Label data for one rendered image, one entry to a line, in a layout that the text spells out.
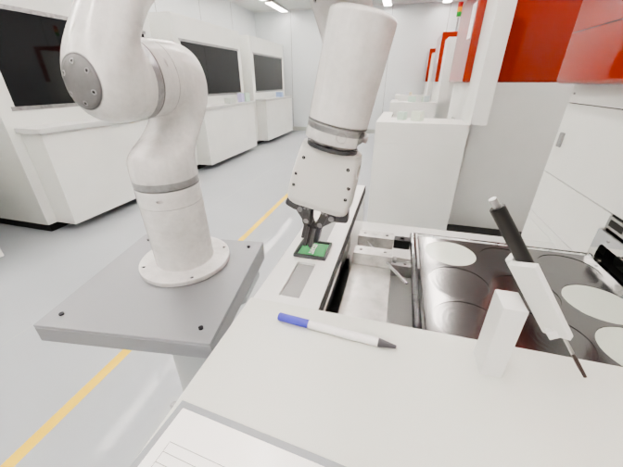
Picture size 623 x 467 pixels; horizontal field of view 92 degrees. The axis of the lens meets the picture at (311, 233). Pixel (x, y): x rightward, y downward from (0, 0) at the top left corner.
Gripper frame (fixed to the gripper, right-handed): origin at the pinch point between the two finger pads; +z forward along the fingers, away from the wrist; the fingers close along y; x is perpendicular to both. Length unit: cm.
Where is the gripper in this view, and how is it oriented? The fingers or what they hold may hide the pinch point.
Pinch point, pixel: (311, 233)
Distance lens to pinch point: 51.3
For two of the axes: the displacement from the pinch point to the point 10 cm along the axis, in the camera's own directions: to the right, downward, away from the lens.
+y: -9.4, -3.1, 1.4
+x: -2.7, 4.4, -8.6
